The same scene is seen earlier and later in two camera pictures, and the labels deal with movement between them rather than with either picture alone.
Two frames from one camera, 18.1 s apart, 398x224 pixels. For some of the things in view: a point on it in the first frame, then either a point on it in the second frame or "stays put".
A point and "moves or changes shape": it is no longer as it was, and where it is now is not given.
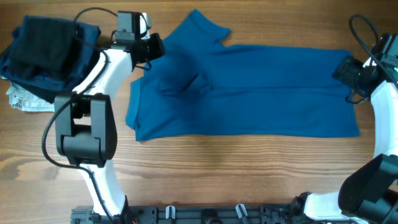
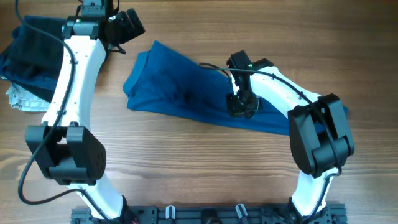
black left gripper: x=158 y=48 to x=129 y=31
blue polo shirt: x=203 y=88 moves or changes shape
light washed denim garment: x=23 y=99 stays put
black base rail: x=206 y=214 stays put
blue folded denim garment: x=46 y=56 stays put
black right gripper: x=354 y=65 to x=234 y=108
